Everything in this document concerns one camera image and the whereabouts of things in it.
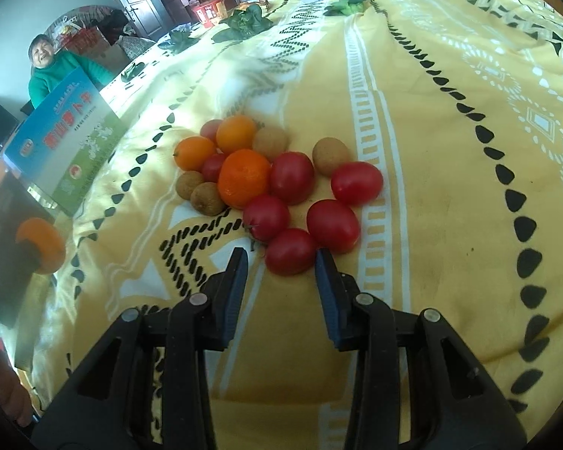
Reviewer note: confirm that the cluster of cherry tomatoes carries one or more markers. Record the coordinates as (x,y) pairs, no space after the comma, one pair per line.
(292,177)

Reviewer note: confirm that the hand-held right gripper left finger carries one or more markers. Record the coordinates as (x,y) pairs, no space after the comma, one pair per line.
(234,286)

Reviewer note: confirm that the yellow snack packet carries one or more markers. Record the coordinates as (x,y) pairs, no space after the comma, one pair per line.
(258,2)

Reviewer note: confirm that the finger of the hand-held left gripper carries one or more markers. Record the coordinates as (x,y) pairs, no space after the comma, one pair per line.
(30,248)

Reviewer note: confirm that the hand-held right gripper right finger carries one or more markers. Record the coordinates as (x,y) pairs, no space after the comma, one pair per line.
(331,290)

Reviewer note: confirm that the person's left hand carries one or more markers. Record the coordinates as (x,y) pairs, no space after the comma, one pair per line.
(4,393)

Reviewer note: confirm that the brown cardboard box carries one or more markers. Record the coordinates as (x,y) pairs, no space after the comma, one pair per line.
(115,58)

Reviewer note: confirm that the blue and green cardboard box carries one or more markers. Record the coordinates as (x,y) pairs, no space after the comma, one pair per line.
(65,150)

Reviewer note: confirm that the stack of red boxes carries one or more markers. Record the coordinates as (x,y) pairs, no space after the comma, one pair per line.
(82,40)

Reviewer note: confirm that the brown wooden door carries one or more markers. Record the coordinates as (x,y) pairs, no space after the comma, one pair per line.
(136,0)

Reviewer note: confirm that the deep orange mandarin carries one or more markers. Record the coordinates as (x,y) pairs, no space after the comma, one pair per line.
(244,178)

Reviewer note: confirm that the small yellow-orange citrus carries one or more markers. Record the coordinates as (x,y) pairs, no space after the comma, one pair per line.
(194,152)
(235,133)
(47,248)

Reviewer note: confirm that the yellow patterned blanket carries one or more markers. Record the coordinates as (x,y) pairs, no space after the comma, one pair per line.
(450,197)

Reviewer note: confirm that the red cherry tomato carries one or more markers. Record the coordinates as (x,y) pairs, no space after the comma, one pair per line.
(291,251)

